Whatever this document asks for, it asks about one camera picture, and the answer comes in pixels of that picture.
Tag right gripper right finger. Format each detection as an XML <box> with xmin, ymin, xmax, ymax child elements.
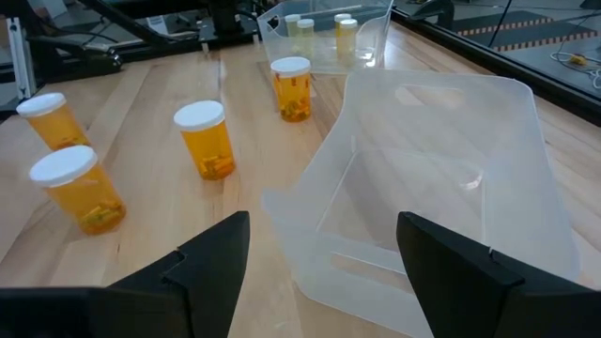
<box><xmin>395</xmin><ymin>210</ymin><xmax>601</xmax><ymax>338</ymax></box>

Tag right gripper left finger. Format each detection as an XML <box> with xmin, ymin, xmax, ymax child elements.
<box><xmin>0</xmin><ymin>210</ymin><xmax>251</xmax><ymax>338</ymax></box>

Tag large amber pill bottle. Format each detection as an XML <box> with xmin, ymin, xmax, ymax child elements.
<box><xmin>270</xmin><ymin>55</ymin><xmax>313</xmax><ymax>124</ymax></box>
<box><xmin>28</xmin><ymin>144</ymin><xmax>128</xmax><ymax>237</ymax></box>
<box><xmin>15</xmin><ymin>91</ymin><xmax>91</xmax><ymax>151</ymax></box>
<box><xmin>172</xmin><ymin>99</ymin><xmax>237</xmax><ymax>182</ymax></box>

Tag small clear pill bottle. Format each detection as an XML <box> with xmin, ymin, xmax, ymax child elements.
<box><xmin>296</xmin><ymin>18</ymin><xmax>316</xmax><ymax>57</ymax></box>
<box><xmin>284</xmin><ymin>13</ymin><xmax>302</xmax><ymax>39</ymax></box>

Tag pill bottles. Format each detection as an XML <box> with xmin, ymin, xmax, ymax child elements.
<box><xmin>338</xmin><ymin>18</ymin><xmax>360</xmax><ymax>65</ymax></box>

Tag small amber pill bottle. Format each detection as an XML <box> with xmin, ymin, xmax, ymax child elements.
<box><xmin>333</xmin><ymin>12</ymin><xmax>353</xmax><ymax>38</ymax></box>

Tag clear plastic bin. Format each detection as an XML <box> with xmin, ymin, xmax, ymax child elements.
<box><xmin>256</xmin><ymin>0</ymin><xmax>394</xmax><ymax>76</ymax></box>
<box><xmin>261</xmin><ymin>69</ymin><xmax>581</xmax><ymax>338</ymax></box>

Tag black floor mat striped edges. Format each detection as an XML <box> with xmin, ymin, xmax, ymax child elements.
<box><xmin>453</xmin><ymin>9</ymin><xmax>600</xmax><ymax>53</ymax></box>

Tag black metal table frame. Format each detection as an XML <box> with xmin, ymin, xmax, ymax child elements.
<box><xmin>0</xmin><ymin>0</ymin><xmax>601</xmax><ymax>126</ymax></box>

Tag white cable with yellow plug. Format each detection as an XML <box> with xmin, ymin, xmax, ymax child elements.
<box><xmin>549</xmin><ymin>49</ymin><xmax>601</xmax><ymax>90</ymax></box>

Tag thin black floor cable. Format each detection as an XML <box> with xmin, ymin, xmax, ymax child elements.
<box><xmin>486</xmin><ymin>0</ymin><xmax>514</xmax><ymax>49</ymax></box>

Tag white metal bracket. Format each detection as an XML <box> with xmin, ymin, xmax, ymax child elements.
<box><xmin>5</xmin><ymin>16</ymin><xmax>38</xmax><ymax>100</ymax></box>

